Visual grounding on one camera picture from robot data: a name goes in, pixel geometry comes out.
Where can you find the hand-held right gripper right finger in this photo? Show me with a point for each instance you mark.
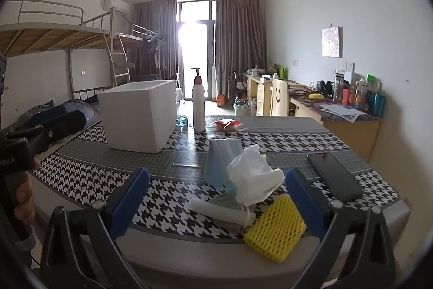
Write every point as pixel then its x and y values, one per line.
pixel 301 204

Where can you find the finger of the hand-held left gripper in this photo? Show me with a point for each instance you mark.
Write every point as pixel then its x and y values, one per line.
pixel 67 122
pixel 50 113

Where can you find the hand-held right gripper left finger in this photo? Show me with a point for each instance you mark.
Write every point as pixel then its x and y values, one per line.
pixel 128 204

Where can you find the yellow foam fruit net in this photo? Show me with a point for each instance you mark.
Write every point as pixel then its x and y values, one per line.
pixel 275 231

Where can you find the white face mask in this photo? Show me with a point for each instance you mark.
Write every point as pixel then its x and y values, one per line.
pixel 264 185

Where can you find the white foam box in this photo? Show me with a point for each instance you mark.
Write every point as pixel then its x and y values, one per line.
pixel 135 116

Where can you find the blue face mask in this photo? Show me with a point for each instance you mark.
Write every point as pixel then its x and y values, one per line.
pixel 218 163

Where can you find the person's left hand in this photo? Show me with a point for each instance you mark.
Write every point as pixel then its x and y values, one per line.
pixel 24 197

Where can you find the dark printed cloth bundle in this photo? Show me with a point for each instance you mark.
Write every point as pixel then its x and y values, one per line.
pixel 39 109

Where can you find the houndstooth tablecloth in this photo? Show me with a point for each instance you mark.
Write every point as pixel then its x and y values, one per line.
pixel 101 174

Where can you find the black smartphone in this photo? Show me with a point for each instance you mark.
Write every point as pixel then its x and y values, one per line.
pixel 335 175

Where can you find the clear crumpled plastic bag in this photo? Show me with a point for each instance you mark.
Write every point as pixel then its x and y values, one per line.
pixel 247 158

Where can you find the large metal bunk bed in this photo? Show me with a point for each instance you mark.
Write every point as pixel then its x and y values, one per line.
pixel 50 35

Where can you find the wooden desk with patterned cover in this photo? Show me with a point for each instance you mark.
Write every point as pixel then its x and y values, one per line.
pixel 351 133

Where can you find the blue glass dish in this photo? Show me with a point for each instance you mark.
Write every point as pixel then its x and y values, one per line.
pixel 183 122

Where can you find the printed papers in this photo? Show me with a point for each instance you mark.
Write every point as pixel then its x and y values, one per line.
pixel 341 113

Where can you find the wooden smiley face chair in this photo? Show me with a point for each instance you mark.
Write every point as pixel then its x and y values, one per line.
pixel 279 97

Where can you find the yellow object on desk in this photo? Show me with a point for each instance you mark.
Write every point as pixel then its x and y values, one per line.
pixel 314 96

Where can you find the red snack packet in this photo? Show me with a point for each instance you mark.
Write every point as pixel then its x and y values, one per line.
pixel 226 124

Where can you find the small metal bunk bed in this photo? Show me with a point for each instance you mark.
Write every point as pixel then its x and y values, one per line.
pixel 142 38

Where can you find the white waste bin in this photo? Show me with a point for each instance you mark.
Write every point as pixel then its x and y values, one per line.
pixel 241 109

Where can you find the hanging dark clothes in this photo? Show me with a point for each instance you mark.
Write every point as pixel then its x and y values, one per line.
pixel 152 45

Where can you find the wooden desk with drawers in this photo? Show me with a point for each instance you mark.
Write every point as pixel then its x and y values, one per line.
pixel 260 96

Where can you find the brown curtain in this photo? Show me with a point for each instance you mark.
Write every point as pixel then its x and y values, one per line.
pixel 154 38
pixel 240 45

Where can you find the white pump bottle red cap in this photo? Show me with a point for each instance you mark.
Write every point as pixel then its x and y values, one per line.
pixel 198 102

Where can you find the group of toiletry bottles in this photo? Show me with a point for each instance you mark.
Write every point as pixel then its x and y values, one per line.
pixel 368 96

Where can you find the white air conditioner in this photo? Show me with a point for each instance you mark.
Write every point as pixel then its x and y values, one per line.
pixel 116 4

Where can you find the orange bag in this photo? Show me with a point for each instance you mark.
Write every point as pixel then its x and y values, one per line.
pixel 221 101

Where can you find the glass balcony door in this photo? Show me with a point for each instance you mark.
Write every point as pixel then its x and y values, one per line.
pixel 196 48

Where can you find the white wall switch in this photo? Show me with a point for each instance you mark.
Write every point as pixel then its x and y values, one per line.
pixel 349 67

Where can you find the cartoon wall picture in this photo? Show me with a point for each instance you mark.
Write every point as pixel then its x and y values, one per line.
pixel 331 42

